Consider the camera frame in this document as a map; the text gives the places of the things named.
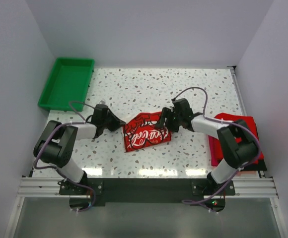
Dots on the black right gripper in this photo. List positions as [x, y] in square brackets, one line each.
[166, 112]

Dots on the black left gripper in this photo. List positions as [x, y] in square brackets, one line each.
[117, 122]

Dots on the white printed t shirt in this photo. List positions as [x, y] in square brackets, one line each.
[140, 132]

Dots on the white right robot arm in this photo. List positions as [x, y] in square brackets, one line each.
[239, 146]

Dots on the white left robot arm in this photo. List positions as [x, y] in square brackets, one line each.
[54, 147]

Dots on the pink folded t shirt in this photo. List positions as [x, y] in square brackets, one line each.
[213, 146]

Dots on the red folded t shirt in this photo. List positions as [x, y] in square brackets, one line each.
[250, 122]

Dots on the green plastic tray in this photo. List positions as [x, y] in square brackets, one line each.
[68, 81]

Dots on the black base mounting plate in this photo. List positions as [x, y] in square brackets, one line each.
[99, 192]

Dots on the black folded t shirt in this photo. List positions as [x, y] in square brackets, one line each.
[259, 165]

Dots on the aluminium frame rail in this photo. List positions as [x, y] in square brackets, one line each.
[243, 187]

